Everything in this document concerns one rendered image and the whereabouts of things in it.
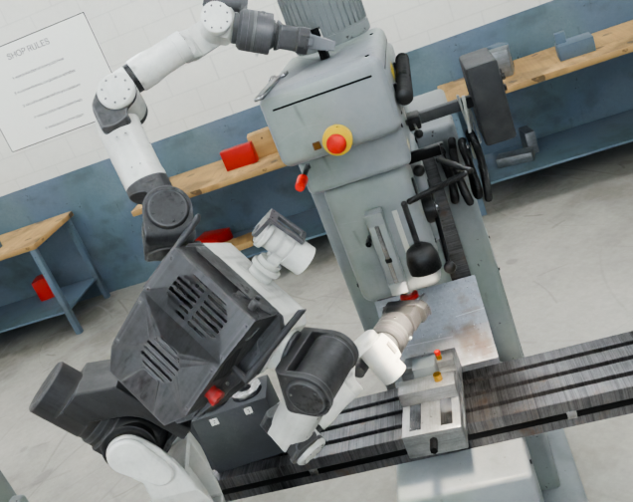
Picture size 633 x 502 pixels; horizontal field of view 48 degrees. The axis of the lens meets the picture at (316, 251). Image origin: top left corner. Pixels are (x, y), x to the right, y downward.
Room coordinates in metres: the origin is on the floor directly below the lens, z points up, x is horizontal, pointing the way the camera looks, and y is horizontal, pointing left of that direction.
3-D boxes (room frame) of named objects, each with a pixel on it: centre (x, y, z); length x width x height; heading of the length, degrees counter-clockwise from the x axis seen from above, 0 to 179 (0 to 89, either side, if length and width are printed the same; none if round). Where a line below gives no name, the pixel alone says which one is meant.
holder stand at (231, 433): (1.74, 0.37, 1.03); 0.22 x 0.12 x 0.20; 83
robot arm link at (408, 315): (1.54, -0.12, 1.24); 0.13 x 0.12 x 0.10; 54
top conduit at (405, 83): (1.61, -0.33, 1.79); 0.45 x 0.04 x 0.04; 166
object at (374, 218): (1.51, -0.15, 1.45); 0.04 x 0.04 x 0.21; 76
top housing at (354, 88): (1.63, -0.18, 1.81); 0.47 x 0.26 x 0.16; 166
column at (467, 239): (2.21, -0.33, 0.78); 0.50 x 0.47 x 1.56; 166
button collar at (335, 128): (1.39, -0.12, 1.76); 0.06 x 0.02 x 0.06; 76
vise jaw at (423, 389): (1.57, -0.14, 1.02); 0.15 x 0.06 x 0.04; 74
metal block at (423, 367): (1.62, -0.15, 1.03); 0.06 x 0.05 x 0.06; 74
